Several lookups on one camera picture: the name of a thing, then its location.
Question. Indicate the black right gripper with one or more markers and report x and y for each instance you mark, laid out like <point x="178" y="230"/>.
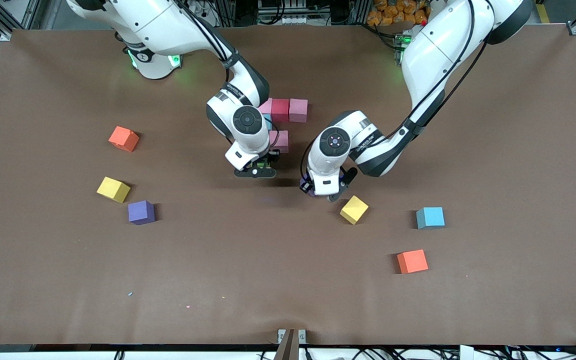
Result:
<point x="268" y="159"/>

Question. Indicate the white power strip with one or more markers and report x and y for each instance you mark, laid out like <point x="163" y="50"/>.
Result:
<point x="203" y="10"/>

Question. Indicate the grey electronics box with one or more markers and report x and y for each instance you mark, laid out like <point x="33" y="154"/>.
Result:
<point x="293" y="20"/>

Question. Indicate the purple foam block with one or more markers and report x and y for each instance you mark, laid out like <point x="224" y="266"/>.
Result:
<point x="311" y="194"/>
<point x="140" y="211"/>

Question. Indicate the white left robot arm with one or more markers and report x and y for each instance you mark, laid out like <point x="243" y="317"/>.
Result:
<point x="418" y="60"/>

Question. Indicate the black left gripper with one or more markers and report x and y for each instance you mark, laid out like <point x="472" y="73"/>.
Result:
<point x="307" y="187"/>

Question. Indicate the yellow foam block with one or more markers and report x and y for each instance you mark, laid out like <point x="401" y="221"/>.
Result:
<point x="112" y="188"/>
<point x="353" y="209"/>

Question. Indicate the red foam block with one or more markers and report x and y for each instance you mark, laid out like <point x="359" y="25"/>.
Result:
<point x="280" y="110"/>

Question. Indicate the orange foam block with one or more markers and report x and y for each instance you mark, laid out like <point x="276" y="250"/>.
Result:
<point x="412" y="261"/>
<point x="124" y="140"/>

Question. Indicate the orange lumpy bag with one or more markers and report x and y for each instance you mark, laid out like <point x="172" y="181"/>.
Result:
<point x="393" y="12"/>

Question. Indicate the pink foam block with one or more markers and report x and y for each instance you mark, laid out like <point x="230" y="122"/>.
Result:
<point x="280" y="141"/>
<point x="298" y="110"/>
<point x="267" y="106"/>

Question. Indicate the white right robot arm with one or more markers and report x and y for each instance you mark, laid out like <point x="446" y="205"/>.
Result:
<point x="245" y="120"/>

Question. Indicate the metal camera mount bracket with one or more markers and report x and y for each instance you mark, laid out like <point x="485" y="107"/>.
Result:
<point x="292" y="345"/>

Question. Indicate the cyan foam block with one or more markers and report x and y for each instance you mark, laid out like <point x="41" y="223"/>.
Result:
<point x="431" y="217"/>
<point x="268" y="121"/>

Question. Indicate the green foam block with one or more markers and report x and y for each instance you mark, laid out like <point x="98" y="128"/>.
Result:
<point x="260" y="163"/>

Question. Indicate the brown paper table cover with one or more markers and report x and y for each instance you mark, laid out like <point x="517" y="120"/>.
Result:
<point x="288" y="280"/>

